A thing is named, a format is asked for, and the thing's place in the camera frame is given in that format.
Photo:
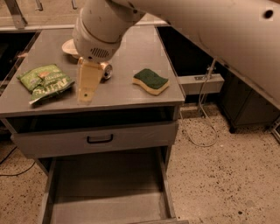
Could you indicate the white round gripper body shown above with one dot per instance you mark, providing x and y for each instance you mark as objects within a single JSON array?
[{"x": 93, "y": 48}]

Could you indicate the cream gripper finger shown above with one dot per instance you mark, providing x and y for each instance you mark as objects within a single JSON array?
[{"x": 89, "y": 77}]

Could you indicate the green jalapeno chip bag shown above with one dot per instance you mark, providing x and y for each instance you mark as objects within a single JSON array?
[{"x": 45, "y": 82}]

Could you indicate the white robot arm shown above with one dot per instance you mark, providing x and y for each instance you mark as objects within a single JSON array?
[{"x": 243, "y": 35}]

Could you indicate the grey drawer cabinet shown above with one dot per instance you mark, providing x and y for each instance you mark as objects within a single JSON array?
[{"x": 117, "y": 101}]

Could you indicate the grey upper drawer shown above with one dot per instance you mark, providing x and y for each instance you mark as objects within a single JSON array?
[{"x": 59, "y": 143}]

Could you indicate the open grey lower drawer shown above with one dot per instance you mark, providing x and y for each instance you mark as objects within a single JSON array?
[{"x": 116, "y": 187}]

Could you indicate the crushed gold soda can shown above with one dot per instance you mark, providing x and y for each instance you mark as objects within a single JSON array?
[{"x": 107, "y": 70}]

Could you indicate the white paper bowl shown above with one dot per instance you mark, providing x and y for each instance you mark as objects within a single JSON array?
[{"x": 69, "y": 48}]

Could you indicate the green and yellow sponge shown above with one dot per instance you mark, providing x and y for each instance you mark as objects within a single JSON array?
[{"x": 150, "y": 81}]

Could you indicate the black side cabinet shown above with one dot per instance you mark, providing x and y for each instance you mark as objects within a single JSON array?
[{"x": 243, "y": 106}]

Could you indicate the black drawer handle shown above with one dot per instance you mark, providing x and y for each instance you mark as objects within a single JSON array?
[{"x": 100, "y": 139}]

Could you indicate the metal frame rail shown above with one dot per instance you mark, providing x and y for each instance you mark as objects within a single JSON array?
[{"x": 24, "y": 15}]

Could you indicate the grey metal bracket block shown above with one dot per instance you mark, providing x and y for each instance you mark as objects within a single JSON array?
[{"x": 192, "y": 84}]

